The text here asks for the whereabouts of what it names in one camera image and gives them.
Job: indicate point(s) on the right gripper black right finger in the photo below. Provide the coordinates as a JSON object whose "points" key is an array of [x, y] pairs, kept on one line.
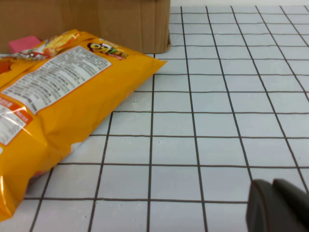
{"points": [[294, 207]]}

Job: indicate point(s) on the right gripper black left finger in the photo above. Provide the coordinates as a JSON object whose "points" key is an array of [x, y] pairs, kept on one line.
{"points": [[260, 210]]}

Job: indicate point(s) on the orange snack bag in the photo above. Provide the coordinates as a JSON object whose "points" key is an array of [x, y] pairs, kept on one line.
{"points": [[84, 108]]}

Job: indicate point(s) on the cardboard box with clear tape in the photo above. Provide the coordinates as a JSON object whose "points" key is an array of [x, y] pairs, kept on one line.
{"points": [[96, 21]]}

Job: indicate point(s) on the magenta foam cube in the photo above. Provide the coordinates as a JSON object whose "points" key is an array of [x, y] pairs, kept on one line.
{"points": [[23, 43]]}

